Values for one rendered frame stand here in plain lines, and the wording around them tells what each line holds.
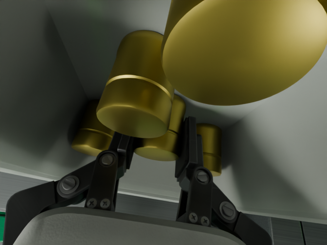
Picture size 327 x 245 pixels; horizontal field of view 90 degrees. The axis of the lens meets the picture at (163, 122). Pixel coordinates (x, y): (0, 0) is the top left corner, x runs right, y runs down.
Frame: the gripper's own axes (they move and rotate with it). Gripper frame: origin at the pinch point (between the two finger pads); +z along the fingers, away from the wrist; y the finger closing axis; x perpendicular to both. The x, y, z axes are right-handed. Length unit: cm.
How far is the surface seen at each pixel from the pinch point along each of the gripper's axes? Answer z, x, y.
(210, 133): 2.9, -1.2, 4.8
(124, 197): -0.7, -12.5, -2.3
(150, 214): -2.1, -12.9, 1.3
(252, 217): -2.5, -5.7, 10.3
